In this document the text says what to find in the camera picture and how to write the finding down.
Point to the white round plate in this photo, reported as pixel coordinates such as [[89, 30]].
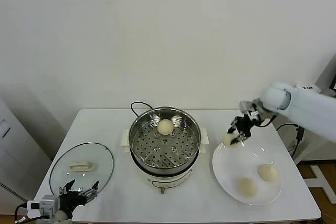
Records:
[[236, 169]]

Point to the white cabinet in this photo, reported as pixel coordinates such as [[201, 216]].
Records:
[[15, 150]]

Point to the white electric cooker base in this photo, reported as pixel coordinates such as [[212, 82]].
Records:
[[168, 179]]

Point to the white steamed baozi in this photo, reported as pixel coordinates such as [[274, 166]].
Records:
[[229, 138], [165, 127], [248, 187], [268, 172]]

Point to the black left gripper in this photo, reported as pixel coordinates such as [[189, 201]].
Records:
[[72, 200]]

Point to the white wall socket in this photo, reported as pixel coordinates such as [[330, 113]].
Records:
[[292, 145]]

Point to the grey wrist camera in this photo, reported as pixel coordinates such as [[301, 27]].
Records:
[[249, 107], [46, 205]]

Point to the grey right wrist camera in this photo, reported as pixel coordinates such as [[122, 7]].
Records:
[[249, 107]]

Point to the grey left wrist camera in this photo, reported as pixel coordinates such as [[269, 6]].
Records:
[[46, 205]]

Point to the white side desk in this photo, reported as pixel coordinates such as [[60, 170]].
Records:
[[316, 179]]

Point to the dark computer monitor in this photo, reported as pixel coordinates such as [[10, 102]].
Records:
[[333, 82]]

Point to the grey monitor stand base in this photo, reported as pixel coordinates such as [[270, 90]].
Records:
[[325, 91]]

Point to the stainless steel steamer basket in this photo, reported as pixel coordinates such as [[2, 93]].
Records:
[[168, 150]]

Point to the round glass pot lid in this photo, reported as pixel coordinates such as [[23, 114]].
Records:
[[81, 166]]

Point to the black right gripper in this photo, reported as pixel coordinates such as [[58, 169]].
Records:
[[246, 125]]

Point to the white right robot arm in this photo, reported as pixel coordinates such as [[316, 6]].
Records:
[[309, 108]]

